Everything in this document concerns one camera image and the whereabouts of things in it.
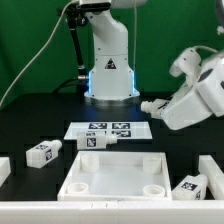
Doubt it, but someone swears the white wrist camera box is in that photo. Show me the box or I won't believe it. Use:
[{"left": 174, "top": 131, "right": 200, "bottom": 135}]
[{"left": 169, "top": 47, "right": 201, "bottom": 87}]

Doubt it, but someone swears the white marker sheet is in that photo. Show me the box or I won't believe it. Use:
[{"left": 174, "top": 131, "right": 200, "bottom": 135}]
[{"left": 64, "top": 122, "right": 152, "bottom": 140}]

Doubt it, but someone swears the white left fence block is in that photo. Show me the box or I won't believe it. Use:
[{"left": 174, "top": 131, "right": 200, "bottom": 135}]
[{"left": 0, "top": 157, "right": 11, "bottom": 187}]

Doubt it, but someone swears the grey cable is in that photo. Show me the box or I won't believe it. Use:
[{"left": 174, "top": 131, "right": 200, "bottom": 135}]
[{"left": 0, "top": 0, "right": 78, "bottom": 108}]

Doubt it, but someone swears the white square tabletop panel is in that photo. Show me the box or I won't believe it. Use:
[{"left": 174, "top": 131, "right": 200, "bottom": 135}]
[{"left": 57, "top": 151, "right": 172, "bottom": 202}]

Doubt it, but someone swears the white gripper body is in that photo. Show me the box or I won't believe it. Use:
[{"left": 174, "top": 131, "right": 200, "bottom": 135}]
[{"left": 161, "top": 79, "right": 224, "bottom": 130}]

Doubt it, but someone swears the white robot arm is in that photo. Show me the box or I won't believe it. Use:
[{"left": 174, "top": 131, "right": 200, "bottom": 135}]
[{"left": 78, "top": 0, "right": 224, "bottom": 130}]

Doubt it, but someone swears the white front fence bar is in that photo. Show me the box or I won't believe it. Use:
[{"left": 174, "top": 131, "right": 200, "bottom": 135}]
[{"left": 0, "top": 201, "right": 224, "bottom": 224}]

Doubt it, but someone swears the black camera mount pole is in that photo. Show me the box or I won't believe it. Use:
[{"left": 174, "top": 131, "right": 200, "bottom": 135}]
[{"left": 54, "top": 3, "right": 88, "bottom": 94}]

